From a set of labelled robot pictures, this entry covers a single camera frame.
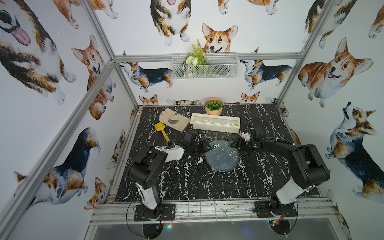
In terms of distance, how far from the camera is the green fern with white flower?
810mm

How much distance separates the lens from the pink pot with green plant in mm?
1029

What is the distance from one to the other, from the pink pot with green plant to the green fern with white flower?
11.3 inches
